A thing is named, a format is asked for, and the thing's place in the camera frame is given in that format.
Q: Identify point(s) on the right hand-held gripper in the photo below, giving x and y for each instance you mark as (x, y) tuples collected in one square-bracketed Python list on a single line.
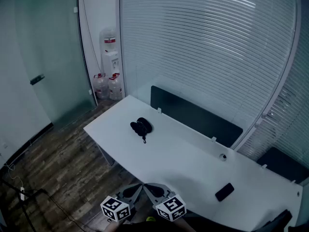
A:
[(171, 207)]

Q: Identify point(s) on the black stand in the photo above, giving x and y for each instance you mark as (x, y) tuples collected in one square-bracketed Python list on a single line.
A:
[(14, 190)]

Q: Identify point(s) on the white power strip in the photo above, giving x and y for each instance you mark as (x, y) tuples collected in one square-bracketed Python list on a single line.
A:
[(22, 193)]

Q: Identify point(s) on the yellow-green object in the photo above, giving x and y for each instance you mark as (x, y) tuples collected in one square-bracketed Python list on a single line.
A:
[(150, 218)]

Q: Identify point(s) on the black smartphone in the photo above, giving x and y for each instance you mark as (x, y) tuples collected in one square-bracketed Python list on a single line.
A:
[(224, 192)]

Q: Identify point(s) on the frosted glass door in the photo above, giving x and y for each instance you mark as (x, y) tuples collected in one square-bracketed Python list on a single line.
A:
[(48, 52)]

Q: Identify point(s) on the grey desk leg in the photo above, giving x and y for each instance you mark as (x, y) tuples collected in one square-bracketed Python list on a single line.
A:
[(107, 156)]

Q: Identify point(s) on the white divider bracket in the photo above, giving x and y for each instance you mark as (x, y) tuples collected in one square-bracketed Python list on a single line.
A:
[(159, 110), (214, 139)]

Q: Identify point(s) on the narrow white window blinds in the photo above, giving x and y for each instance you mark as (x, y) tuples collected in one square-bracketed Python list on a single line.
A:
[(289, 120)]

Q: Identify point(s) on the short dark desk divider panel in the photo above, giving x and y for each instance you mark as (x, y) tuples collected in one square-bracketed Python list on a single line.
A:
[(282, 164)]

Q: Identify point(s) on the wide white window blinds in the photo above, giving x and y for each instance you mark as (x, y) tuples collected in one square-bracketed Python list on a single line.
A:
[(205, 45)]

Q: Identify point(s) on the long dark desk divider panel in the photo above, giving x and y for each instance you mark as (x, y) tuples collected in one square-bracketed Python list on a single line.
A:
[(193, 116)]

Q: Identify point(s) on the person's dark clothing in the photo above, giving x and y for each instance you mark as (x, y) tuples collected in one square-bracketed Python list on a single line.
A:
[(144, 227)]

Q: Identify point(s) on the large water bottle red label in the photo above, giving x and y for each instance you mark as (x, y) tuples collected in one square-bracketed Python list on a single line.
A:
[(108, 40)]

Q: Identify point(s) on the black zippered earphone case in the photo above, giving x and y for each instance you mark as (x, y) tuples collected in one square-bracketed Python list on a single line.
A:
[(141, 126)]

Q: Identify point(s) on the person's left forearm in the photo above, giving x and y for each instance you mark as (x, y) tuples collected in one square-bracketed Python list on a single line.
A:
[(111, 228)]

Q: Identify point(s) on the clear water jug red cap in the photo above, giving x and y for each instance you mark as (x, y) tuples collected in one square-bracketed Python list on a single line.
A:
[(101, 87), (115, 87)]

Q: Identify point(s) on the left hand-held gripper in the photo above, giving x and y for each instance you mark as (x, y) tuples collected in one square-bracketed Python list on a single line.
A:
[(115, 208)]

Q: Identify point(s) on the person's right forearm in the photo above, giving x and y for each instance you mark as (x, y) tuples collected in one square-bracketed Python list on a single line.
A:
[(184, 226)]

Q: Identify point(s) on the white water dispenser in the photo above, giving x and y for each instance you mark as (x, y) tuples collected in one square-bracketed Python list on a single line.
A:
[(109, 64)]

